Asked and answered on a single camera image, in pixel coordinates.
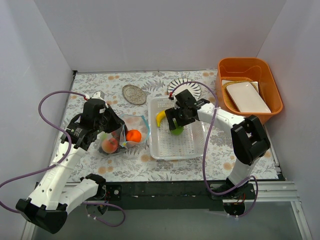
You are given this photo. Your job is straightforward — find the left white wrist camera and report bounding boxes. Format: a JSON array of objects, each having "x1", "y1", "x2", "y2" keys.
[{"x1": 84, "y1": 90, "x2": 105, "y2": 101}]

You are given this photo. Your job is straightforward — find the blue striped round plate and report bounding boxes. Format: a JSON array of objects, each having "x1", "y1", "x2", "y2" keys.
[{"x1": 167, "y1": 77, "x2": 202, "y2": 100}]

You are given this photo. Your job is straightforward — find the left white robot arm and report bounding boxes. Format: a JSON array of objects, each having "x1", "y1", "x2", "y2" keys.
[{"x1": 15, "y1": 97, "x2": 124, "y2": 234}]

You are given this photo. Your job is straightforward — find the clear zip top bag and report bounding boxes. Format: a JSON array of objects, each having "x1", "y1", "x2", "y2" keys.
[{"x1": 98, "y1": 113, "x2": 150, "y2": 156}]

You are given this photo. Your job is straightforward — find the peach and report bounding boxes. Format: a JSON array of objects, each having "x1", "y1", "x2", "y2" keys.
[{"x1": 101, "y1": 137, "x2": 119, "y2": 154}]

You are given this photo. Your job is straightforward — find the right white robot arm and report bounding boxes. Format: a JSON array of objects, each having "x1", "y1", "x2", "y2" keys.
[{"x1": 165, "y1": 89, "x2": 271, "y2": 199}]

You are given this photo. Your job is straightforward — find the white rectangular plate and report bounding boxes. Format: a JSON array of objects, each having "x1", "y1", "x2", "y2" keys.
[{"x1": 225, "y1": 81, "x2": 271, "y2": 114}]

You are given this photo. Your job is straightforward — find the orange plastic bin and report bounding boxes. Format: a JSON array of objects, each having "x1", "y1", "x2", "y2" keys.
[{"x1": 215, "y1": 57, "x2": 283, "y2": 124}]

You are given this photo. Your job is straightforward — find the orange fruit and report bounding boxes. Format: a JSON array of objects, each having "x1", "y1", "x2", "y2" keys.
[{"x1": 125, "y1": 129, "x2": 142, "y2": 143}]

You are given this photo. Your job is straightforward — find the yellow banana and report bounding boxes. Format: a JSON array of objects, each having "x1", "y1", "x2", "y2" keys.
[{"x1": 156, "y1": 110, "x2": 167, "y2": 128}]

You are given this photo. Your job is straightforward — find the large green custard apple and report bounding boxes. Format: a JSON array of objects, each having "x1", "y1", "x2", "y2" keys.
[{"x1": 170, "y1": 126, "x2": 184, "y2": 136}]

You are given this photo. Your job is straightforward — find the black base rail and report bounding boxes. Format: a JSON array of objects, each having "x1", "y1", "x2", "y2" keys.
[{"x1": 99, "y1": 180, "x2": 251, "y2": 211}]

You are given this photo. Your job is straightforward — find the white plastic basket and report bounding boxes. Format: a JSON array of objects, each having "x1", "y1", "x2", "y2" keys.
[{"x1": 148, "y1": 96, "x2": 206, "y2": 160}]

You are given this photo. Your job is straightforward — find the speckled grey oval dish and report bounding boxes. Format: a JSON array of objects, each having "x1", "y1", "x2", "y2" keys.
[{"x1": 122, "y1": 84, "x2": 147, "y2": 105}]

